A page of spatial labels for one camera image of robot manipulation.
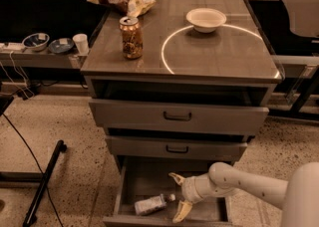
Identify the bottom grey drawer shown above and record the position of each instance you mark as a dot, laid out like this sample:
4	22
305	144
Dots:
145	177

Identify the grey side shelf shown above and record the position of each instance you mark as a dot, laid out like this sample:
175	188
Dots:
43	59

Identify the grey drawer cabinet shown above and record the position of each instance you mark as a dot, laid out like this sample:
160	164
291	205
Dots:
228	67

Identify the top grey drawer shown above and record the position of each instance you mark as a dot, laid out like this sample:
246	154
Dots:
178	117

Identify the white power strip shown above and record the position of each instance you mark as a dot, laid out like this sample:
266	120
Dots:
8	47

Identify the blue plastic bottle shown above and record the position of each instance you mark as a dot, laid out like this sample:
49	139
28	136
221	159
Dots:
153	204

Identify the middle grey drawer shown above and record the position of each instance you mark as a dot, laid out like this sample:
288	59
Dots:
176	148

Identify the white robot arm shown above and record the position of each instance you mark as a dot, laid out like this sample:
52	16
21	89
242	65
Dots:
298	198

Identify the white bowl with blue inside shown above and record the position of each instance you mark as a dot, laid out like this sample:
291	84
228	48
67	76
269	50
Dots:
36	42

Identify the white paper cup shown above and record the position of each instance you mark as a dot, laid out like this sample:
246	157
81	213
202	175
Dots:
81	42

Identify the black stand leg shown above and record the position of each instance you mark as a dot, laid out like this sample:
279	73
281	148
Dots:
30	217

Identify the brown drink can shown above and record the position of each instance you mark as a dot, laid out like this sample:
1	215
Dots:
132	37

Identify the white paper bowl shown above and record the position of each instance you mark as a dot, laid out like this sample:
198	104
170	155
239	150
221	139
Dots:
205	20

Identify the grey chair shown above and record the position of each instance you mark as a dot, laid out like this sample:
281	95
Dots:
303	17

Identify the dark blue bowl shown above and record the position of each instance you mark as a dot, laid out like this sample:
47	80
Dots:
61	46

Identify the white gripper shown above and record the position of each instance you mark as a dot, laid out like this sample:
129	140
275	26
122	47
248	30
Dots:
189	189

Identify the grey drawer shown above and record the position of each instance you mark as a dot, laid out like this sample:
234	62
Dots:
178	117
145	177
176	148

